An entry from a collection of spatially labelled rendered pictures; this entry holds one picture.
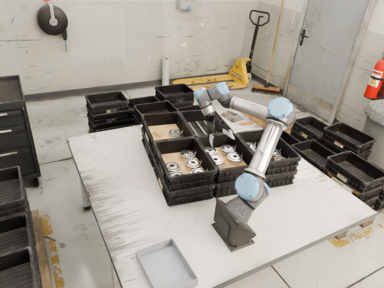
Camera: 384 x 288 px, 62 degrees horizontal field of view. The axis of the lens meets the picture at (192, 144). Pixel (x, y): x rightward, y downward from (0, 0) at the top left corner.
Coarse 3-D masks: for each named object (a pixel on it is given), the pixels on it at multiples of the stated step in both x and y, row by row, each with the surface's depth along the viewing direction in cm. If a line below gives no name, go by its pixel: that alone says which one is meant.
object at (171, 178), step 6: (186, 138) 217; (192, 138) 218; (156, 144) 208; (198, 144) 212; (156, 150) 203; (204, 150) 206; (162, 162) 191; (210, 162) 195; (216, 168) 190; (168, 174) 182; (186, 174) 183; (192, 174) 183; (198, 174) 185; (204, 174) 186; (210, 174) 188; (174, 180) 181
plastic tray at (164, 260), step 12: (168, 240) 165; (144, 252) 160; (156, 252) 163; (168, 252) 163; (180, 252) 159; (144, 264) 156; (156, 264) 157; (168, 264) 157; (180, 264) 158; (156, 276) 151; (168, 276) 152; (180, 276) 152; (192, 276) 152
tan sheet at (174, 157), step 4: (180, 152) 220; (164, 156) 215; (168, 156) 215; (172, 156) 215; (176, 156) 216; (164, 160) 211; (168, 160) 211; (172, 160) 211; (176, 160) 212; (180, 160) 212; (184, 164) 209; (184, 168) 205; (184, 172) 201; (188, 172) 202
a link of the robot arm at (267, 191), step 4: (264, 184) 164; (264, 188) 164; (268, 188) 165; (264, 192) 163; (268, 192) 165; (264, 196) 164; (268, 196) 168; (260, 200) 164; (252, 204) 165; (256, 204) 166; (260, 204) 169; (256, 208) 168
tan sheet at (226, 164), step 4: (216, 148) 228; (220, 148) 229; (220, 152) 224; (236, 152) 226; (220, 156) 220; (224, 156) 220; (224, 160) 216; (224, 164) 212; (228, 164) 212; (240, 164) 213; (244, 164) 214; (220, 168) 208; (224, 168) 208
